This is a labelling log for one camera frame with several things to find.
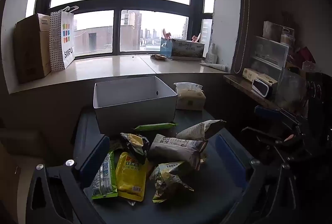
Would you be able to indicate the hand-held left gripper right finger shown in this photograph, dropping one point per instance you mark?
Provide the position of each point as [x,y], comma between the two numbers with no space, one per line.
[228,151]

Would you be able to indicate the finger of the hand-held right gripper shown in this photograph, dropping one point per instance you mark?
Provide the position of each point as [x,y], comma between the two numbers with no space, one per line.
[263,110]
[259,136]

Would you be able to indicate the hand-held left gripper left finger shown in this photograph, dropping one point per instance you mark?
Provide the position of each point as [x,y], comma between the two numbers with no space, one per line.
[94,159]

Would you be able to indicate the green white snack packet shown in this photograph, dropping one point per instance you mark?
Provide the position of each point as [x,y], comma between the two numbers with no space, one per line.
[105,180]

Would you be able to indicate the white snack packet dark end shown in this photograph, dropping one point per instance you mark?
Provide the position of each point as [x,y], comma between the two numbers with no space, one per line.
[197,130]

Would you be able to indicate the dark yellow snack bag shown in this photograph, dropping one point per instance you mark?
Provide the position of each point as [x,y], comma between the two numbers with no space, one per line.
[136,146]

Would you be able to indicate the grey white snack packet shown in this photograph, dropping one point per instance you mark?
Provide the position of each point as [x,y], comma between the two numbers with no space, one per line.
[176,150]

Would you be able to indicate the white cardboard box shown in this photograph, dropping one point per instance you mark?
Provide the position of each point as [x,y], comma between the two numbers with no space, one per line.
[134,115]

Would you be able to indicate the green yellow snack packet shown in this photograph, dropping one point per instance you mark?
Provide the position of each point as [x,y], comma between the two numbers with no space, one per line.
[168,180]

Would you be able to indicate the long green snack packet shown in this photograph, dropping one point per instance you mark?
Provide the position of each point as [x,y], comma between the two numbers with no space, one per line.
[155,126]

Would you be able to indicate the white black desk clock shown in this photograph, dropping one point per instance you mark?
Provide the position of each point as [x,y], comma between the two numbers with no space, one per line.
[260,88]

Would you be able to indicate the clear plastic container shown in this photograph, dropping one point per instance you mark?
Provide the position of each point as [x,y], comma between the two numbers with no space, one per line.
[290,89]

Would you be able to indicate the cream green small carton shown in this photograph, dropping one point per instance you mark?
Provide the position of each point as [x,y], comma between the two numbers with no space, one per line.
[256,75]

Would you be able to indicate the marble side shelf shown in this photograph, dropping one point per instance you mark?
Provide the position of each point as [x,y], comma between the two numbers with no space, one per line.
[238,84]

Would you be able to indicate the blue tablecloth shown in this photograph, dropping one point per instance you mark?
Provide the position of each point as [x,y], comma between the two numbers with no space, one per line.
[207,200]

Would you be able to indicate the clear plastic drawer unit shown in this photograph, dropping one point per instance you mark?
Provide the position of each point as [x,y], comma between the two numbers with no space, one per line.
[269,53]

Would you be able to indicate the soft tissue pack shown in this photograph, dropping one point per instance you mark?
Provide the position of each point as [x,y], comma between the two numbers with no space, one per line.
[189,99]

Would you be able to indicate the white tube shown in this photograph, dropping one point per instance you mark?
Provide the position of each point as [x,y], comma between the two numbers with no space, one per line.
[215,66]

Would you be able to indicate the white plastic bottle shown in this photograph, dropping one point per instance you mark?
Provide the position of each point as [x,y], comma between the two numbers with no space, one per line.
[211,55]

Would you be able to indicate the blue printed carton box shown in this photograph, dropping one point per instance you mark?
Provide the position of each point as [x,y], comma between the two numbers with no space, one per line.
[184,49]

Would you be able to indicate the small brown snack packet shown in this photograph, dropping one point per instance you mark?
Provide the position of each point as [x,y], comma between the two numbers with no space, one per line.
[158,57]

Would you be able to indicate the dotted white paper bag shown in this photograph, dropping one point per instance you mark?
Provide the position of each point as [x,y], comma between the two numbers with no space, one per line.
[61,40]

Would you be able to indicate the brown cardboard box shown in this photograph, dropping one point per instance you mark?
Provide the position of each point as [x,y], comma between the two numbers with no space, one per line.
[31,50]

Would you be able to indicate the black window frame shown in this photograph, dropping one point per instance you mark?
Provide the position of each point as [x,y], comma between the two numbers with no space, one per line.
[117,6]

